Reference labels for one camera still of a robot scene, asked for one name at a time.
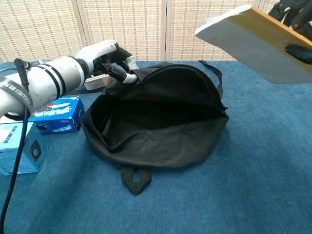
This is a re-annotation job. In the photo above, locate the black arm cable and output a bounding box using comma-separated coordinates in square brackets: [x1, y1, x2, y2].
[0, 58, 32, 234]

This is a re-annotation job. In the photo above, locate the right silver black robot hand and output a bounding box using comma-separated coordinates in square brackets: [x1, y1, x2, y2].
[268, 0, 312, 64]

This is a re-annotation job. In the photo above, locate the blue table cloth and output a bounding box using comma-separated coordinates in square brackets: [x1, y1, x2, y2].
[0, 60, 312, 234]

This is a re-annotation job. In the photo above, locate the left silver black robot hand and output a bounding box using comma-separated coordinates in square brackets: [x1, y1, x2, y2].
[75, 40, 138, 84]

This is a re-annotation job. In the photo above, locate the white book with yellow edge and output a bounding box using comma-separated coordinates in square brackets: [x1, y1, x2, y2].
[195, 4, 312, 85]

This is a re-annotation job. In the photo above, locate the bamboo folding screen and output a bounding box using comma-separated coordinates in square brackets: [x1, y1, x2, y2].
[0, 0, 312, 64]

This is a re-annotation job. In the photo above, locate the small light blue box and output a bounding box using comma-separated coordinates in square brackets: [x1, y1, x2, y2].
[0, 121, 49, 176]

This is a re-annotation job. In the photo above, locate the cream plastic container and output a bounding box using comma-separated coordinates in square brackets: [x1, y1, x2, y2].
[84, 73, 112, 91]

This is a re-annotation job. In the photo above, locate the black backpack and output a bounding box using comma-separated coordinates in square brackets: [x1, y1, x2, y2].
[73, 60, 230, 196]

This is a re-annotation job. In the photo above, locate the blue pink cookie box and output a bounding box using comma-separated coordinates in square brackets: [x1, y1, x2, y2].
[28, 96, 85, 136]

